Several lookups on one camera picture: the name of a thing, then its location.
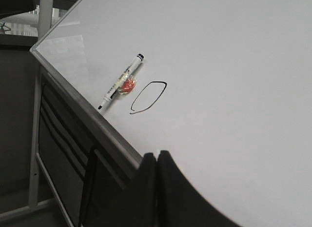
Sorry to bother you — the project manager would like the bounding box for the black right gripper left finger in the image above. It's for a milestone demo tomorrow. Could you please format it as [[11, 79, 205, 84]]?
[[126, 153, 156, 227]]

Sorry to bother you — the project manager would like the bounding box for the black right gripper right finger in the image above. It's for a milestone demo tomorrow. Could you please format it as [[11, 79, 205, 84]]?
[[156, 150, 238, 227]]

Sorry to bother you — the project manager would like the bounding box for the red round magnet with tape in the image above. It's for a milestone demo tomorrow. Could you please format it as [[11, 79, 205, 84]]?
[[117, 75, 137, 95]]

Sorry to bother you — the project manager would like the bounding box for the white whiteboard marker pen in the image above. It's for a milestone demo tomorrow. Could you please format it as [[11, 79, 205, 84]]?
[[98, 54, 144, 109]]

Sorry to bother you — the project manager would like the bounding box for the large white whiteboard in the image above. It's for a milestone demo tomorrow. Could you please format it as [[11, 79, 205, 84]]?
[[37, 0, 312, 227]]

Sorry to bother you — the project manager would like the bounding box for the dark cabinet with handle bar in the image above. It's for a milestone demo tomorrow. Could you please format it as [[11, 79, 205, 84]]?
[[39, 78, 135, 227]]

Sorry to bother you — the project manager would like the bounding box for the grey whiteboard stand frame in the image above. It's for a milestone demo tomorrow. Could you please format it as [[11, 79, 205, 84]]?
[[28, 0, 73, 227]]

